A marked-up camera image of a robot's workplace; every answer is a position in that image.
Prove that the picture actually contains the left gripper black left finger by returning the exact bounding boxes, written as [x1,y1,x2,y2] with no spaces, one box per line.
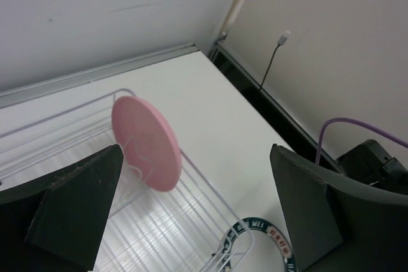
[1,145,124,271]

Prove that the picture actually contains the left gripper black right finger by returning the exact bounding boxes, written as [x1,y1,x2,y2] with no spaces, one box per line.
[270,145,407,271]

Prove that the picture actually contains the green rimmed white plate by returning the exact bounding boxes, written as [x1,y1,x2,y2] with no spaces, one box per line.
[215,217,298,271]

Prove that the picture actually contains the pink plate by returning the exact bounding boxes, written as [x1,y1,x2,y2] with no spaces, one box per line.
[111,96,182,192]

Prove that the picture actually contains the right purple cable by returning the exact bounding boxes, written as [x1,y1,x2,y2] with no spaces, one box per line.
[315,117,408,166]

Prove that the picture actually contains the clear wire dish rack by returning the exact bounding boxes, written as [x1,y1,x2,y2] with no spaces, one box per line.
[1,89,254,271]

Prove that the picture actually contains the black usb cable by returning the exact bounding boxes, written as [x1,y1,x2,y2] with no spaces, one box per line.
[259,31,291,91]

